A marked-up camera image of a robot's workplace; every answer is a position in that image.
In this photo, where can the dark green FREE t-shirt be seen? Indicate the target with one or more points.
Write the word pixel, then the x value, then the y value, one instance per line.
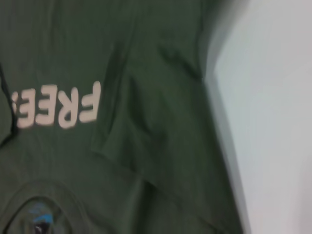
pixel 122 122

